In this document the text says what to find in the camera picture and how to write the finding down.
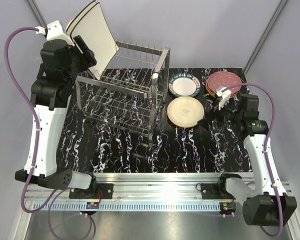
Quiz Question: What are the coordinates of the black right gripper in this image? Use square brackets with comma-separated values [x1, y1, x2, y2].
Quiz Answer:
[197, 96, 243, 133]

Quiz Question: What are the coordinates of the cream square plate black rim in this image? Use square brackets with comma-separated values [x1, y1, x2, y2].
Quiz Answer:
[70, 1, 119, 80]

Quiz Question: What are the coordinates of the orange dotted plate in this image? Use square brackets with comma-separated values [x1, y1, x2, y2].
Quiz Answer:
[208, 91, 218, 99]

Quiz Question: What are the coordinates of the white round plate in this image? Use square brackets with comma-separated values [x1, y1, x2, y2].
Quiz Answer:
[166, 96, 205, 128]

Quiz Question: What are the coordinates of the white plate teal rim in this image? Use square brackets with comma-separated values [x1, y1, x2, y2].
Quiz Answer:
[168, 73, 201, 97]

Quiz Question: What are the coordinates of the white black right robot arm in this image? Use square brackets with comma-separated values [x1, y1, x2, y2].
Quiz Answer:
[206, 94, 297, 227]

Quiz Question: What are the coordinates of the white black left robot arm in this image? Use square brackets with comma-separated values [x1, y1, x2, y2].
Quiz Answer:
[15, 35, 98, 199]

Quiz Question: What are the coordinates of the stainless steel dish rack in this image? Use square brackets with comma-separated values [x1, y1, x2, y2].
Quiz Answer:
[76, 40, 171, 146]

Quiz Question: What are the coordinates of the cream round plate rear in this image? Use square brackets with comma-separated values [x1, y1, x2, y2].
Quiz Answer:
[65, 18, 74, 32]

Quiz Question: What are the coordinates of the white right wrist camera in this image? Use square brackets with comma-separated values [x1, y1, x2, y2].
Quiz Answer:
[214, 86, 232, 110]

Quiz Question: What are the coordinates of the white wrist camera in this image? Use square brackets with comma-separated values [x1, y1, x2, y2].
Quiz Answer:
[214, 86, 232, 110]
[35, 20, 75, 46]

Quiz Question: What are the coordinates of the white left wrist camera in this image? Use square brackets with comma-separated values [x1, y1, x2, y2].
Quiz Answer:
[35, 20, 75, 46]

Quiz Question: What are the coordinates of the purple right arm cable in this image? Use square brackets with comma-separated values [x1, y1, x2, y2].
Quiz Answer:
[222, 83, 285, 237]

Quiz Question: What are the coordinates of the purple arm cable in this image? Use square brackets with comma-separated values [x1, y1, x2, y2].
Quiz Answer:
[3, 26, 95, 240]
[222, 83, 285, 237]

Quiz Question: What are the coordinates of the aluminium frame post left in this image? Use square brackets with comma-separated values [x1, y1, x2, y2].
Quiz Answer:
[24, 0, 67, 66]

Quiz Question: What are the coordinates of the aluminium frame post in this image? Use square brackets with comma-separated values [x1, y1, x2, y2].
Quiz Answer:
[24, 0, 67, 66]
[243, 0, 289, 75]

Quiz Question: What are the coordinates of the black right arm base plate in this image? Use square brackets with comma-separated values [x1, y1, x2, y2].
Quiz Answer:
[199, 183, 233, 200]

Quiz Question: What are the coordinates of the slotted cable duct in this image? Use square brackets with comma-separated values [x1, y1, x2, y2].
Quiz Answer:
[42, 200, 221, 212]

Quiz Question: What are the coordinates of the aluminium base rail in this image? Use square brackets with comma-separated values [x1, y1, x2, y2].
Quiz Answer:
[24, 171, 222, 202]

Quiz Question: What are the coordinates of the aluminium frame post right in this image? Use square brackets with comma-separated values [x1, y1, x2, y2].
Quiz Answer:
[243, 0, 289, 75]

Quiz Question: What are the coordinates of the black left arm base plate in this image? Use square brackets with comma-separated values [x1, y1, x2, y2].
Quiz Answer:
[69, 183, 114, 200]

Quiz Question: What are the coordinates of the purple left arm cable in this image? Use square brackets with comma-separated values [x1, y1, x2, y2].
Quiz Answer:
[3, 26, 95, 240]

